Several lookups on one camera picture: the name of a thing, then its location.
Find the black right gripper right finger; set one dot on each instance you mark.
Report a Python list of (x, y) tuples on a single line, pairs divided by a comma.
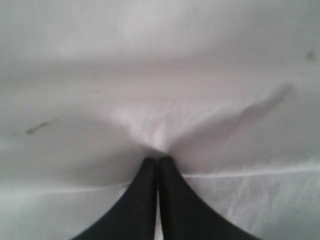
[(184, 215)]

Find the white t-shirt with red print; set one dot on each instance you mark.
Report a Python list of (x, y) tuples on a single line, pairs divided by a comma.
[(229, 88)]

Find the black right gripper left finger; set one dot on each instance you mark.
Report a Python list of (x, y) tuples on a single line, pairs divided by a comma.
[(133, 216)]

